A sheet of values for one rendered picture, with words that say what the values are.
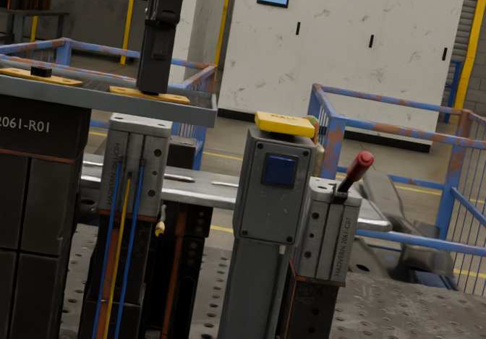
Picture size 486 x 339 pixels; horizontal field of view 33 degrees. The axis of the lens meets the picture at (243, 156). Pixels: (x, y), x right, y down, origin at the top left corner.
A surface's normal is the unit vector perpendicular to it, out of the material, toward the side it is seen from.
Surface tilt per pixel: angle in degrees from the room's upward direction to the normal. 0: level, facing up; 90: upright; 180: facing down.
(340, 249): 90
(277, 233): 90
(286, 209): 90
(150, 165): 90
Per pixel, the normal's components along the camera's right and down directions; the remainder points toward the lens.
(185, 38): -0.11, 0.17
